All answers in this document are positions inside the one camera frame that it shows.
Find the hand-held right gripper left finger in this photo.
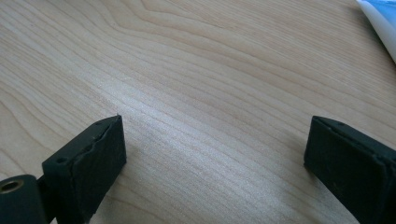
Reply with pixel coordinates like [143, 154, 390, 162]
[41, 114, 128, 224]

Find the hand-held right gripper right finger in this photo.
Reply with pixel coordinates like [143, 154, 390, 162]
[303, 115, 396, 224]

